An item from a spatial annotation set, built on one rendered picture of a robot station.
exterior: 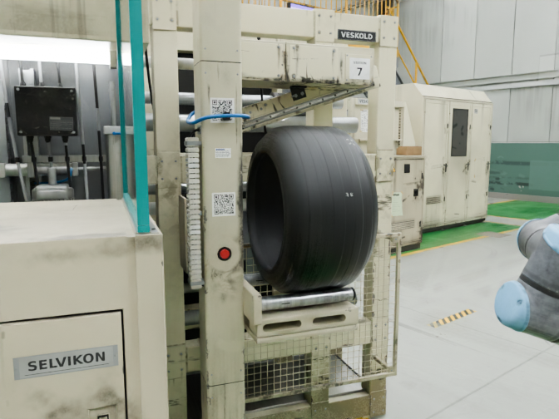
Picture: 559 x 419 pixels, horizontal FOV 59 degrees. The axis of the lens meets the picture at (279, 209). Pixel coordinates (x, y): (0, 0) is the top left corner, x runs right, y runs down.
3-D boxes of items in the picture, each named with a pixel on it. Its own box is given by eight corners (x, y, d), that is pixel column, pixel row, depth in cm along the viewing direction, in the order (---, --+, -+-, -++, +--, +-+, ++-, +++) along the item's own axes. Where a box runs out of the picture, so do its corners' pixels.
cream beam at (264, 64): (226, 79, 175) (225, 36, 173) (211, 86, 198) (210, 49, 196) (375, 86, 195) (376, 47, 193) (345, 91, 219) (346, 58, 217)
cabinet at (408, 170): (379, 258, 602) (382, 156, 585) (344, 250, 647) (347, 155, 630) (423, 248, 658) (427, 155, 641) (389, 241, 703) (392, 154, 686)
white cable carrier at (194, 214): (190, 289, 155) (187, 137, 149) (188, 284, 160) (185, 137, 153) (205, 288, 157) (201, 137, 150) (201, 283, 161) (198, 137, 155)
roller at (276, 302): (257, 313, 154) (257, 299, 154) (253, 308, 159) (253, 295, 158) (356, 301, 166) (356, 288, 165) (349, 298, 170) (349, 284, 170)
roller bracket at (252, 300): (254, 327, 151) (253, 296, 149) (223, 290, 188) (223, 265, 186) (264, 325, 152) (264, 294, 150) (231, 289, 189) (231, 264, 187)
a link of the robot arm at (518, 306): (531, 289, 91) (505, 334, 93) (586, 309, 93) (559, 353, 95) (505, 268, 100) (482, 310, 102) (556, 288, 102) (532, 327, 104)
